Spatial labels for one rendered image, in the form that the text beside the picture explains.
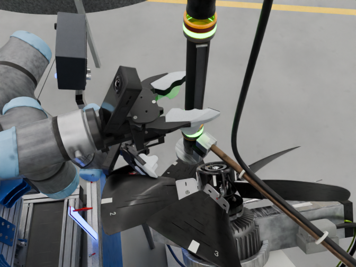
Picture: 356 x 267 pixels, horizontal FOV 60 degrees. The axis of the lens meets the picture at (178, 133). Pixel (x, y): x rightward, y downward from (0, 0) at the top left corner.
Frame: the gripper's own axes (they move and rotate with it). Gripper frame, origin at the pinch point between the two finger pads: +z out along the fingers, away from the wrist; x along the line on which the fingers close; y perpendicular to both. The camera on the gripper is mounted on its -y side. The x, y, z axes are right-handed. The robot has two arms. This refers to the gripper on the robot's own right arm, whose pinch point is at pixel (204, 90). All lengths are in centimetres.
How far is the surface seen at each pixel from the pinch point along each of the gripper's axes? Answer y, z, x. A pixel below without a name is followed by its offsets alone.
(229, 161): 11.4, 2.3, 9.2
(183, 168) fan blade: 65, 3, -15
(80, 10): 106, -18, -178
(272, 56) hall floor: 166, 138, -138
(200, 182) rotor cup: 44.1, 2.5, -0.5
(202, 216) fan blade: 30.6, -3.0, 12.4
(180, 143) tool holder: 19.9, -3.4, -2.0
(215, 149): 11.4, 0.8, 5.9
